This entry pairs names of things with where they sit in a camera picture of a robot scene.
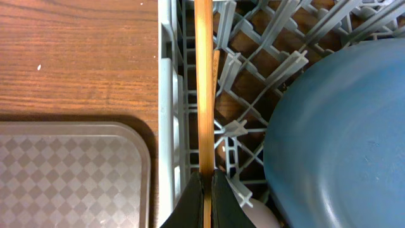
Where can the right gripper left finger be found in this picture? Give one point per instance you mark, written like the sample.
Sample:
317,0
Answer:
188,213

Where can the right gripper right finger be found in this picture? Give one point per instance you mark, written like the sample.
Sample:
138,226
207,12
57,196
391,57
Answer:
226,211

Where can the white cup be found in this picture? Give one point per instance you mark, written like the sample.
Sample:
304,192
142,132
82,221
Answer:
260,215

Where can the dark blue plate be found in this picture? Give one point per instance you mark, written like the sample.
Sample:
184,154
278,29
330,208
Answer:
334,147

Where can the wooden chopstick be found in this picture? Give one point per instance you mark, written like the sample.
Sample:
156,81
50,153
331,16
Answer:
203,16
216,71

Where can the grey dishwasher rack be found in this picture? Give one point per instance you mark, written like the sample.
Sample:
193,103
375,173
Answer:
261,48

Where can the brown serving tray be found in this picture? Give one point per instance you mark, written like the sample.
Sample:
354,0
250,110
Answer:
73,174

